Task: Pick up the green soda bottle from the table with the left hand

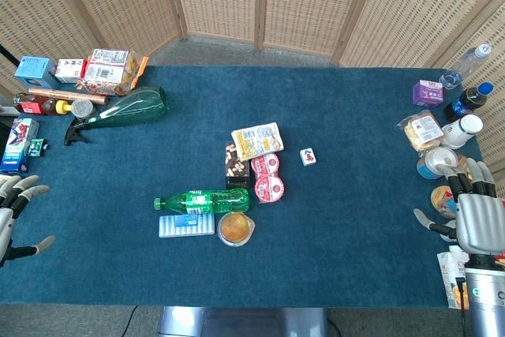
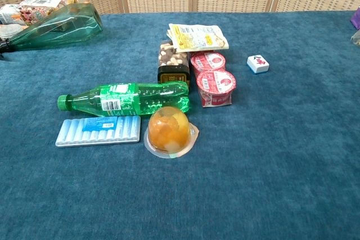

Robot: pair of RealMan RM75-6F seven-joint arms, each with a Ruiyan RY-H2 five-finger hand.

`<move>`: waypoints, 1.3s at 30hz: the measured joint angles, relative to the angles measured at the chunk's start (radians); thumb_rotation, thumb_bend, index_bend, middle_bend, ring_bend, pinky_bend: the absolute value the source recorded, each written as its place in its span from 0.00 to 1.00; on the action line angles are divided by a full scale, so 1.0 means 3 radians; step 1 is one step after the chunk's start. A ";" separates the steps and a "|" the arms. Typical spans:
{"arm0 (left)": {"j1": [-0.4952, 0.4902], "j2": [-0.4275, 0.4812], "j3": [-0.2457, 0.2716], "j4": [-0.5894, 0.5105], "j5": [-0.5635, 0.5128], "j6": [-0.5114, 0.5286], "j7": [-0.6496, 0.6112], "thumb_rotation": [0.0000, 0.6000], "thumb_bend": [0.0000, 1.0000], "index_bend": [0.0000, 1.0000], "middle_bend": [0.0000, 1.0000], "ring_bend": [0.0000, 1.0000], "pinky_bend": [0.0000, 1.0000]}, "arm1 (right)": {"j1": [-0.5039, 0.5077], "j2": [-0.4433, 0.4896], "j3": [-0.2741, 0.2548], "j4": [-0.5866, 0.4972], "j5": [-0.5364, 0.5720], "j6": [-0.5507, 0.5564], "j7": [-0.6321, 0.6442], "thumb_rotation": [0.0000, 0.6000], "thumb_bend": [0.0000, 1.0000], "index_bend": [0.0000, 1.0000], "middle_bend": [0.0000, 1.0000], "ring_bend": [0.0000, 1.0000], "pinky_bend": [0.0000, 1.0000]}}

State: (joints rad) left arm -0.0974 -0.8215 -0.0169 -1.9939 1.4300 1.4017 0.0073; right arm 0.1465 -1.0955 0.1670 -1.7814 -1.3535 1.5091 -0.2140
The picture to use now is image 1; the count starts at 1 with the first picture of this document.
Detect white plastic bottle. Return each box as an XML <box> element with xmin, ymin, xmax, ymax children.
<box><xmin>440</xmin><ymin>114</ymin><xmax>484</xmax><ymax>151</ymax></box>

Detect white mahjong tile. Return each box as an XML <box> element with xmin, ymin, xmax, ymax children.
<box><xmin>299</xmin><ymin>148</ymin><xmax>318</xmax><ymax>167</ymax></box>

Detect small white red carton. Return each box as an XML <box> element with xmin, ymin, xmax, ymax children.
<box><xmin>54</xmin><ymin>58</ymin><xmax>88</xmax><ymax>84</ymax></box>

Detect red white sealed cup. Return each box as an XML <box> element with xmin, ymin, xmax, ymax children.
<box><xmin>254</xmin><ymin>174</ymin><xmax>286</xmax><ymax>205</ymax></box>
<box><xmin>250</xmin><ymin>152</ymin><xmax>281</xmax><ymax>177</ymax></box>

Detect blue can with white lid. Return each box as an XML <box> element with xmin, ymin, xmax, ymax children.
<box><xmin>417</xmin><ymin>146</ymin><xmax>460</xmax><ymax>181</ymax></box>

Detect copper coloured tube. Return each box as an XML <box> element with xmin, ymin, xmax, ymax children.
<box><xmin>28</xmin><ymin>87</ymin><xmax>109</xmax><ymax>106</ymax></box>

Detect blue felt table cloth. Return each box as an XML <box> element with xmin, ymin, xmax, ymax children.
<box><xmin>0</xmin><ymin>65</ymin><xmax>484</xmax><ymax>309</ymax></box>

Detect amber tea bottle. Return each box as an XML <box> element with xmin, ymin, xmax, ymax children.
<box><xmin>453</xmin><ymin>154</ymin><xmax>481</xmax><ymax>181</ymax></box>

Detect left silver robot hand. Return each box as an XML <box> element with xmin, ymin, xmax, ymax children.
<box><xmin>0</xmin><ymin>174</ymin><xmax>56</xmax><ymax>269</ymax></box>

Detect dark cola bottle blue cap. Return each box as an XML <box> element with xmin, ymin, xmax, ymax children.
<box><xmin>443</xmin><ymin>81</ymin><xmax>496</xmax><ymax>122</ymax></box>

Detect green plastic soda bottle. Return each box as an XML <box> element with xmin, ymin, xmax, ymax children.
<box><xmin>153</xmin><ymin>188</ymin><xmax>251</xmax><ymax>215</ymax></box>

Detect yellow white snack packet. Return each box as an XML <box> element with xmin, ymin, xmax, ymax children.
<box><xmin>230</xmin><ymin>122</ymin><xmax>285</xmax><ymax>163</ymax></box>

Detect large printed snack bag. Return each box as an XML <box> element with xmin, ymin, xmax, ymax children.
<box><xmin>76</xmin><ymin>48</ymin><xmax>150</xmax><ymax>97</ymax></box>

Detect silver can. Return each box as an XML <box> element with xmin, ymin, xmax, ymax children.
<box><xmin>70</xmin><ymin>99</ymin><xmax>95</xmax><ymax>119</ymax></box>

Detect round orange tin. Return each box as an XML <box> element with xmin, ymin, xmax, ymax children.
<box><xmin>429</xmin><ymin>185</ymin><xmax>458</xmax><ymax>212</ymax></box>

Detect black floor cable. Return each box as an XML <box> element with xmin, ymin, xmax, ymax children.
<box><xmin>121</xmin><ymin>305</ymin><xmax>138</xmax><ymax>337</ymax></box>

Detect light blue box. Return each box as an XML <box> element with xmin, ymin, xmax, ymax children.
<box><xmin>14</xmin><ymin>55</ymin><xmax>57</xmax><ymax>90</ymax></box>

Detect blue toothpaste box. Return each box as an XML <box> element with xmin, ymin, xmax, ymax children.
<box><xmin>0</xmin><ymin>117</ymin><xmax>41</xmax><ymax>174</ymax></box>

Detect dark box of nuts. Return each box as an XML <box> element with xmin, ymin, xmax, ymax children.
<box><xmin>224</xmin><ymin>142</ymin><xmax>252</xmax><ymax>190</ymax></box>

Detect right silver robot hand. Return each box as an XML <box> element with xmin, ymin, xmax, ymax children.
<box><xmin>413</xmin><ymin>159</ymin><xmax>505</xmax><ymax>257</ymax></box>

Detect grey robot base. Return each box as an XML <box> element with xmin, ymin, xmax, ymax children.
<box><xmin>157</xmin><ymin>306</ymin><xmax>329</xmax><ymax>337</ymax></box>

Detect clear water bottle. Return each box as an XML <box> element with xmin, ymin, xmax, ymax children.
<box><xmin>439</xmin><ymin>43</ymin><xmax>493</xmax><ymax>90</ymax></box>

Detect bagged bread slices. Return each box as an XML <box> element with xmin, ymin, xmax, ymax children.
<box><xmin>397</xmin><ymin>110</ymin><xmax>447</xmax><ymax>154</ymax></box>

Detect purple box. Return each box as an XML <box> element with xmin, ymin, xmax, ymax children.
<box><xmin>412</xmin><ymin>79</ymin><xmax>444</xmax><ymax>109</ymax></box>

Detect orange juice carton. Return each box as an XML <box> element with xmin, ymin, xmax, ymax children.
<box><xmin>436</xmin><ymin>249</ymin><xmax>471</xmax><ymax>311</ymax></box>

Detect green bottle with black trigger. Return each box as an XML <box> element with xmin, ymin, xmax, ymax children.
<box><xmin>63</xmin><ymin>85</ymin><xmax>170</xmax><ymax>147</ymax></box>

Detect blue white striped box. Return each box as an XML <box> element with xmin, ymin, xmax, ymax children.
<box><xmin>158</xmin><ymin>213</ymin><xmax>216</xmax><ymax>239</ymax></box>

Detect orange jelly cup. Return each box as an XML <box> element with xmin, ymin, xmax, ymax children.
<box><xmin>216</xmin><ymin>212</ymin><xmax>256</xmax><ymax>248</ymax></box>

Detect wicker folding screen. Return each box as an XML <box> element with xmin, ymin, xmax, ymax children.
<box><xmin>0</xmin><ymin>0</ymin><xmax>505</xmax><ymax>180</ymax></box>

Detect small green black item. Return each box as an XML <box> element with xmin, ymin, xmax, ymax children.
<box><xmin>27</xmin><ymin>138</ymin><xmax>50</xmax><ymax>159</ymax></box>

